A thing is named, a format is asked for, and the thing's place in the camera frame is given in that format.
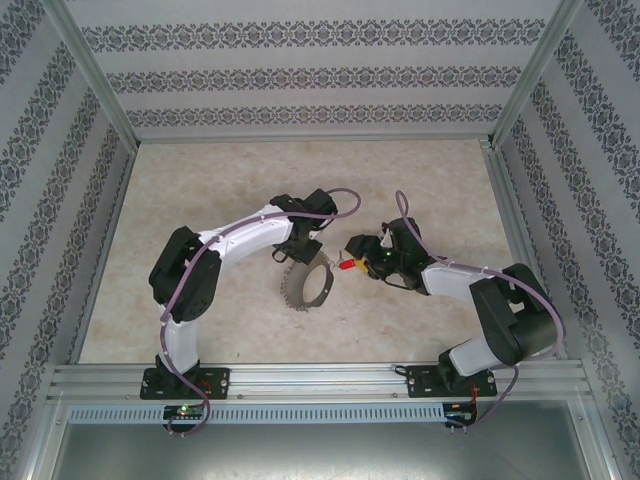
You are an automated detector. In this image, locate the metal disc with key rings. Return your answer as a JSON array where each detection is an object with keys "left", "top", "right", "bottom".
[{"left": 277, "top": 252, "right": 336, "bottom": 315}]

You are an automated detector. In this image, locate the small circuit board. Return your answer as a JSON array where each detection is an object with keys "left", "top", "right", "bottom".
[
  {"left": 163, "top": 404, "right": 209, "bottom": 421},
  {"left": 444, "top": 402, "right": 479, "bottom": 424}
]

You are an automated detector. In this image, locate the grey metal sheet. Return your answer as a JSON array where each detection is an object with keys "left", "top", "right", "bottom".
[{"left": 47, "top": 423, "right": 611, "bottom": 480}]

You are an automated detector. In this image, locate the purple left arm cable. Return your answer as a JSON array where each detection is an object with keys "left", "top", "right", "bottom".
[{"left": 157, "top": 186, "right": 364, "bottom": 437}]

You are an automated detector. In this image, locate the aluminium frame bar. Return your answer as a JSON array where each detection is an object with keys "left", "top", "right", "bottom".
[
  {"left": 69, "top": 144, "right": 139, "bottom": 364},
  {"left": 479, "top": 139, "right": 571, "bottom": 361},
  {"left": 134, "top": 130, "right": 494, "bottom": 145}
]

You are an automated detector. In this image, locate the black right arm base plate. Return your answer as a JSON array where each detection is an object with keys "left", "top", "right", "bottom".
[{"left": 404, "top": 363, "right": 499, "bottom": 400}]

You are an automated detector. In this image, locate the aluminium mounting rail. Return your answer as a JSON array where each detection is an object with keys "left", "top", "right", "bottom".
[{"left": 48, "top": 362, "right": 586, "bottom": 401}]

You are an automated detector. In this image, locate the grey slotted cable duct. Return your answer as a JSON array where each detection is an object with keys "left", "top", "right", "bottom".
[{"left": 67, "top": 403, "right": 446, "bottom": 426}]

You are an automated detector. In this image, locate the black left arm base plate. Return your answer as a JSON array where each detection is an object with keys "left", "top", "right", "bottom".
[{"left": 139, "top": 367, "right": 231, "bottom": 401}]

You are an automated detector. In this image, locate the aluminium frame post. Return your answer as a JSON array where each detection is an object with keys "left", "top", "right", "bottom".
[
  {"left": 488, "top": 0, "right": 586, "bottom": 149},
  {"left": 39, "top": 0, "right": 141, "bottom": 149}
]

